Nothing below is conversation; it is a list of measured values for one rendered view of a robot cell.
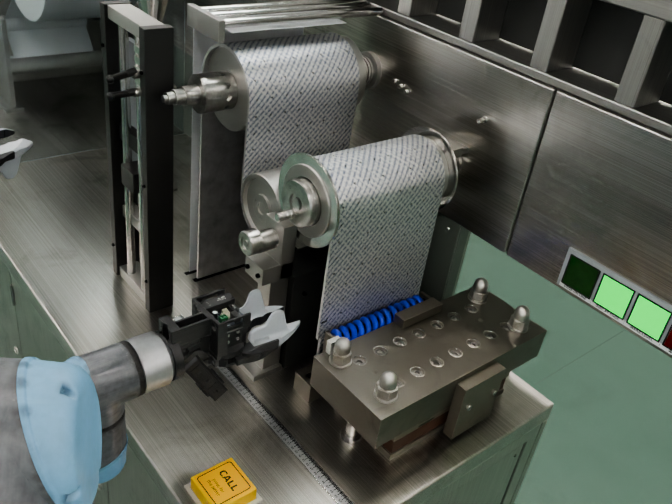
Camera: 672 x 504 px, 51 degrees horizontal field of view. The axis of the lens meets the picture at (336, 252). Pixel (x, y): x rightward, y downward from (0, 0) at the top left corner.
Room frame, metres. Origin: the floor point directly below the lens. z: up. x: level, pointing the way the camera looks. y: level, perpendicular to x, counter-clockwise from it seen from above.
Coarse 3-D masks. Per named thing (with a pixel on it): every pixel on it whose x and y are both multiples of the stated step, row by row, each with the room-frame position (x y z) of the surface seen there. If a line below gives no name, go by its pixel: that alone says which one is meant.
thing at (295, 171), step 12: (444, 156) 1.09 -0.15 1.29; (300, 168) 0.95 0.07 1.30; (444, 168) 1.07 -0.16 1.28; (312, 180) 0.93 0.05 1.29; (324, 192) 0.91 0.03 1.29; (324, 204) 0.90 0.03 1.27; (324, 216) 0.90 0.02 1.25; (300, 228) 0.94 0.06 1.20; (312, 228) 0.92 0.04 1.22; (324, 228) 0.90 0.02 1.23
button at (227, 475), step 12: (216, 468) 0.69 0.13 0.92; (228, 468) 0.69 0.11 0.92; (240, 468) 0.70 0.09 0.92; (192, 480) 0.66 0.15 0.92; (204, 480) 0.66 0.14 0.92; (216, 480) 0.67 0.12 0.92; (228, 480) 0.67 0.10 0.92; (240, 480) 0.67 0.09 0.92; (204, 492) 0.64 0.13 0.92; (216, 492) 0.65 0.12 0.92; (228, 492) 0.65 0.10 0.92; (240, 492) 0.65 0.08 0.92; (252, 492) 0.66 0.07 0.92
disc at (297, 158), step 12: (300, 156) 0.96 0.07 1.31; (312, 156) 0.94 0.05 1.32; (288, 168) 0.98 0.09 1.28; (312, 168) 0.93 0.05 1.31; (324, 168) 0.92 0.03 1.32; (324, 180) 0.91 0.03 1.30; (336, 192) 0.90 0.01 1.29; (336, 204) 0.89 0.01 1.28; (336, 216) 0.89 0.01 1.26; (336, 228) 0.89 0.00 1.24; (300, 240) 0.94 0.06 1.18; (312, 240) 0.92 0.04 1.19; (324, 240) 0.90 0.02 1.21
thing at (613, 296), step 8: (608, 280) 0.91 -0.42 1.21; (600, 288) 0.92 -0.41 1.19; (608, 288) 0.91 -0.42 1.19; (616, 288) 0.90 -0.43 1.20; (624, 288) 0.90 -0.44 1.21; (600, 296) 0.92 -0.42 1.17; (608, 296) 0.91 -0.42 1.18; (616, 296) 0.90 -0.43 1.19; (624, 296) 0.89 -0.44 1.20; (600, 304) 0.91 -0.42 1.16; (608, 304) 0.90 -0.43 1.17; (616, 304) 0.90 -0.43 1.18; (624, 304) 0.89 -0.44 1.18; (616, 312) 0.89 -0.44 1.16; (624, 312) 0.89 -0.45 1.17
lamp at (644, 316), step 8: (640, 296) 0.88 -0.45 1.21; (640, 304) 0.87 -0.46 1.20; (648, 304) 0.87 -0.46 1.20; (632, 312) 0.88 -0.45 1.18; (640, 312) 0.87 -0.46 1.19; (648, 312) 0.86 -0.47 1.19; (656, 312) 0.85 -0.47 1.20; (664, 312) 0.85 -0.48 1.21; (632, 320) 0.87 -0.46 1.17; (640, 320) 0.87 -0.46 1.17; (648, 320) 0.86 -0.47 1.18; (656, 320) 0.85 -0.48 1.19; (664, 320) 0.84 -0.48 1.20; (640, 328) 0.86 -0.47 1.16; (648, 328) 0.86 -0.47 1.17; (656, 328) 0.85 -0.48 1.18; (656, 336) 0.84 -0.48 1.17
